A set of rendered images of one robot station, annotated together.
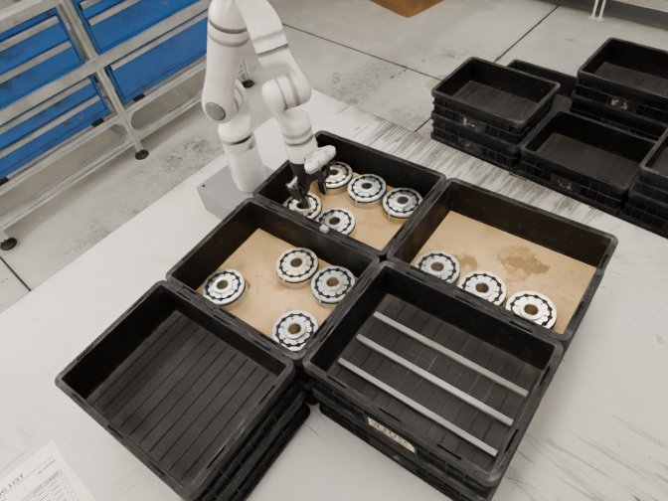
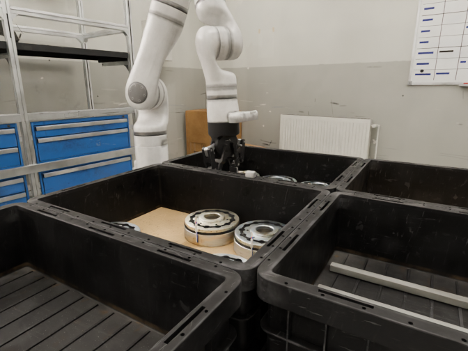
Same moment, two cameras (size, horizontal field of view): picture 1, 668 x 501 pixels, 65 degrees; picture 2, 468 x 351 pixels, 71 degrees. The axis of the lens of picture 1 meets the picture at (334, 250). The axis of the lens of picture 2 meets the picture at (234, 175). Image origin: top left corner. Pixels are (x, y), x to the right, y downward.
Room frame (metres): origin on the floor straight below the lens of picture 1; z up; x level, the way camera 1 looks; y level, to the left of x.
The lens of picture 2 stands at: (0.24, 0.18, 1.10)
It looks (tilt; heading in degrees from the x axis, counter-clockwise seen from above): 15 degrees down; 347
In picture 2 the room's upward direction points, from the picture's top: straight up
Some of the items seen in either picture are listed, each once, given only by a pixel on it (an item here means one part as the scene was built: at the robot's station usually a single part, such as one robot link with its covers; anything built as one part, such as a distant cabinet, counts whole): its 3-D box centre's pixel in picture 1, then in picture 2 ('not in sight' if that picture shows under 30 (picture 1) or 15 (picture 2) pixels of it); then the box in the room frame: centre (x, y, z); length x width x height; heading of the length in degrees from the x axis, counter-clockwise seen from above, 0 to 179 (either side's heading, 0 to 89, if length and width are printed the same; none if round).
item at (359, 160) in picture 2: (348, 188); (264, 164); (0.96, -0.06, 0.92); 0.40 x 0.30 x 0.02; 46
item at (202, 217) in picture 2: (296, 262); (212, 217); (0.80, 0.09, 0.86); 0.05 x 0.05 x 0.01
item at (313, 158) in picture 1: (305, 146); (228, 107); (0.99, 0.02, 1.05); 0.11 x 0.09 x 0.06; 39
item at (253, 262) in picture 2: (270, 270); (184, 201); (0.75, 0.15, 0.92); 0.40 x 0.30 x 0.02; 46
